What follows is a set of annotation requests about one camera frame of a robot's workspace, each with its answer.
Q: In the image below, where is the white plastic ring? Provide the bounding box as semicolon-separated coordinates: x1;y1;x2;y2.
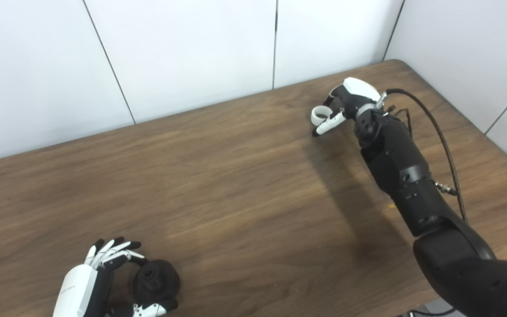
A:
311;106;334;126

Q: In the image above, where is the thin black right arm wire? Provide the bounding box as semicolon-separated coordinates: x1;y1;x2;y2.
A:
388;105;413;139

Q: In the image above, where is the round black gear part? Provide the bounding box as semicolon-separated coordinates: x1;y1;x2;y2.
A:
132;259;180;304

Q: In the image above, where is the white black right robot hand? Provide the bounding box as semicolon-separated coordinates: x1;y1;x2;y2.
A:
311;77;384;137

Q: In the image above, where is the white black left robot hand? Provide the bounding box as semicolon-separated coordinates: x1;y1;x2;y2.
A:
52;237;178;317

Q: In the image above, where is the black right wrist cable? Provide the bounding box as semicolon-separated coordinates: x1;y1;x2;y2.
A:
379;88;469;223

